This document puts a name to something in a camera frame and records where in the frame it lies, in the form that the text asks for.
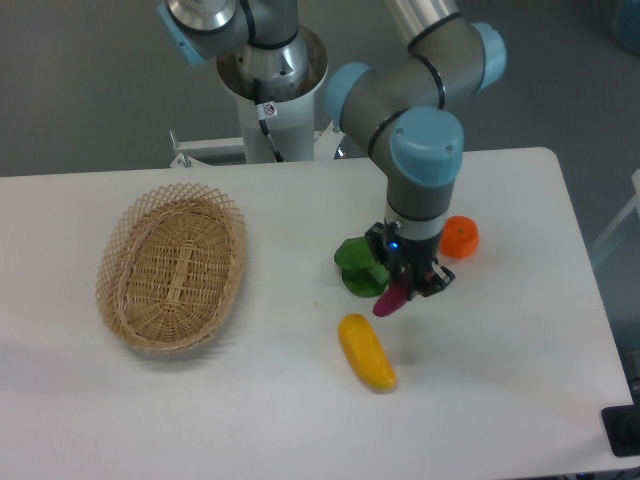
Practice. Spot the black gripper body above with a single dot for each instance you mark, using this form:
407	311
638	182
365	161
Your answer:
398	254

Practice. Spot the purple sweet potato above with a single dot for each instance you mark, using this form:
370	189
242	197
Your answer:
390	301

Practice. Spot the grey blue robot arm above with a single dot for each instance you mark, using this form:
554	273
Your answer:
399	118

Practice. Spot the woven wicker basket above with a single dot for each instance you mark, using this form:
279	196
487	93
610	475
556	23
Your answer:
172	268

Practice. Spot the green bok choy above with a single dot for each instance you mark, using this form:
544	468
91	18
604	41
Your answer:
360	273

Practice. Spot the orange tangerine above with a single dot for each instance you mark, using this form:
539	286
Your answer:
460	237

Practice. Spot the yellow squash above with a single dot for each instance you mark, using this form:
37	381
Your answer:
365	353

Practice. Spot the black device at table edge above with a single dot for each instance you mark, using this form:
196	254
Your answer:
622	429

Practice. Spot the blue object top right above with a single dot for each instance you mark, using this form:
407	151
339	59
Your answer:
625	24

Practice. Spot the white frame right edge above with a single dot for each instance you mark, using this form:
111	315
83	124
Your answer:
613	235

